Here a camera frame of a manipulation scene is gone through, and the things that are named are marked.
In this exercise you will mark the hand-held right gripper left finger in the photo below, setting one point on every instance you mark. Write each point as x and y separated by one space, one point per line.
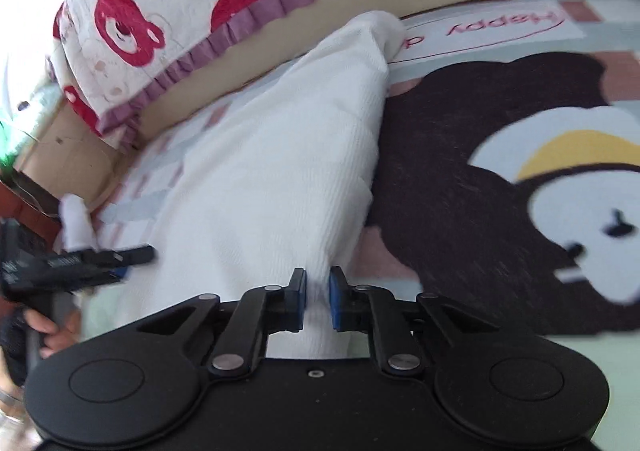
300 301

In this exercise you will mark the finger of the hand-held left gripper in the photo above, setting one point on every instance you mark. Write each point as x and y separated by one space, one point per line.
100 276
125 255

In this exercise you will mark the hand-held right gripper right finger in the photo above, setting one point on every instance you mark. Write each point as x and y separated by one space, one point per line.
334 301

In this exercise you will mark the white knit garment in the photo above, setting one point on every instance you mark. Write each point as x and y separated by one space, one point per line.
260 171

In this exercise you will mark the person's left hand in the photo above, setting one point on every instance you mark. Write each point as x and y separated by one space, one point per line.
52 331

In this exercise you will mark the person's white socked foot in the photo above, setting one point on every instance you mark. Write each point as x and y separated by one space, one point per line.
75 226

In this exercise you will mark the cardboard box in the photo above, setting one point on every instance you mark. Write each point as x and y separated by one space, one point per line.
65 156

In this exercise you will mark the bear print floor mat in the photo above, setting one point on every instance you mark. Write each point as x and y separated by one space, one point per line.
475 106

